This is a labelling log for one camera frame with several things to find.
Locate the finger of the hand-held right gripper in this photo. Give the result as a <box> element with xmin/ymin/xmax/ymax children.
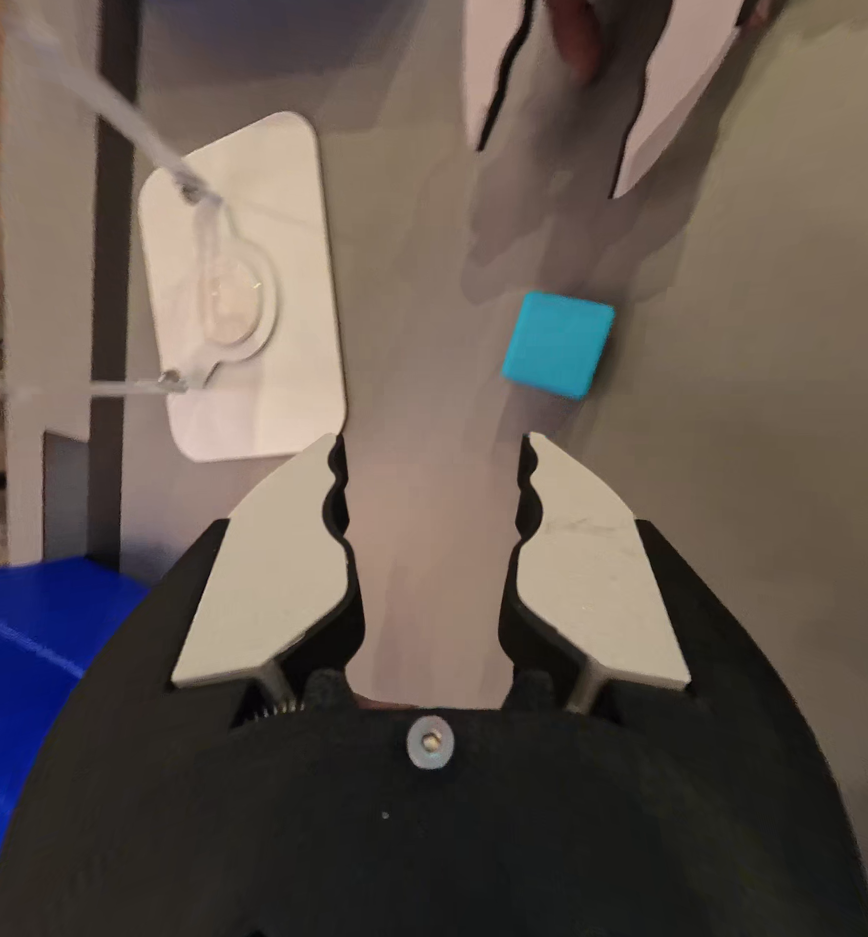
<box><xmin>463</xmin><ymin>0</ymin><xmax>539</xmax><ymax>153</ymax></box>
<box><xmin>608</xmin><ymin>0</ymin><xmax>746</xmax><ymax>200</ymax></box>

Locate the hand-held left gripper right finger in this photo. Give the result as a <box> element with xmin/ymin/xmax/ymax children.
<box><xmin>498</xmin><ymin>432</ymin><xmax>693</xmax><ymax>714</ymax></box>

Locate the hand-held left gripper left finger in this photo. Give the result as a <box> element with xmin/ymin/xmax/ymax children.
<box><xmin>170</xmin><ymin>432</ymin><xmax>368</xmax><ymax>714</ymax></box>

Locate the light blue cube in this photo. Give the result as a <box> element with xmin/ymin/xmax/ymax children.
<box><xmin>501</xmin><ymin>290</ymin><xmax>617</xmax><ymax>402</ymax></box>

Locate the blue plastic bin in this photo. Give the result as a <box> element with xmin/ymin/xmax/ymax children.
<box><xmin>0</xmin><ymin>555</ymin><xmax>151</xmax><ymax>868</ymax></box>

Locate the person's right hand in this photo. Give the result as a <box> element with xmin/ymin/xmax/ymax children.
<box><xmin>544</xmin><ymin>0</ymin><xmax>605</xmax><ymax>83</ymax></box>

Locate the white wooden book stand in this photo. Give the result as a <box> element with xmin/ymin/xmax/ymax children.
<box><xmin>0</xmin><ymin>0</ymin><xmax>349</xmax><ymax>557</ymax></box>

